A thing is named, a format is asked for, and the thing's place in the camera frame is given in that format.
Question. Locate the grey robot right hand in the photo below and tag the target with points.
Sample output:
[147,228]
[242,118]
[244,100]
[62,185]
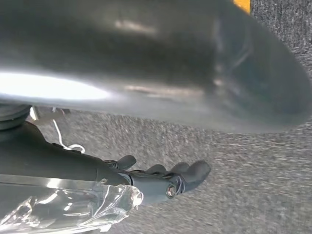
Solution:
[60,168]

